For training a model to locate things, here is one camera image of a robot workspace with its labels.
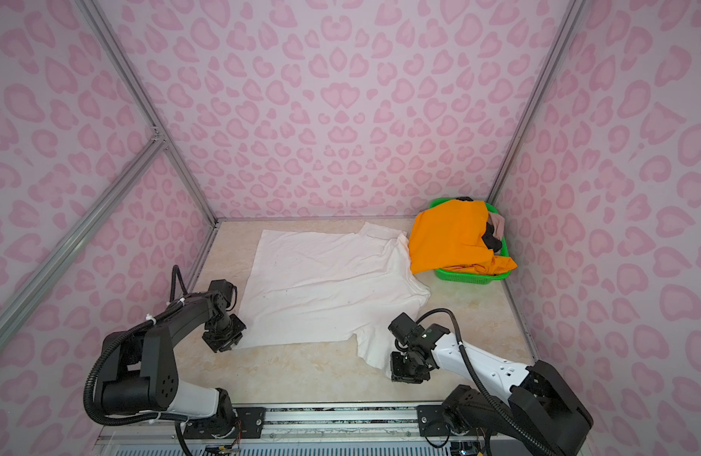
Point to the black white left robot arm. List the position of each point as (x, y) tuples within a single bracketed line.
[(136, 378)]

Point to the orange garment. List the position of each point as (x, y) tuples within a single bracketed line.
[(449, 236)]

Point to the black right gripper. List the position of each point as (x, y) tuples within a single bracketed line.
[(397, 377)]

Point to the green laundry basket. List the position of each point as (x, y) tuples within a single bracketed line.
[(470, 278)]

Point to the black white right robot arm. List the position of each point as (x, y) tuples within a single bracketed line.
[(531, 404)]

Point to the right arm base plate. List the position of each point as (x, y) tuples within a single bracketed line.
[(432, 421)]

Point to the black garment in basket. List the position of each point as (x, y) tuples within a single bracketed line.
[(490, 240)]

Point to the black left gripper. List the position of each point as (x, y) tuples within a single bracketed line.
[(220, 346)]

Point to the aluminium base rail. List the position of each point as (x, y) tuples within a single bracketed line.
[(376, 428)]

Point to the white t-shirt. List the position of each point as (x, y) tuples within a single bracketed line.
[(309, 287)]

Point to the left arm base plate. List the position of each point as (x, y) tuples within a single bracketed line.
[(245, 423)]

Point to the pink beige garment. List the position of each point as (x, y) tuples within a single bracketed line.
[(497, 222)]

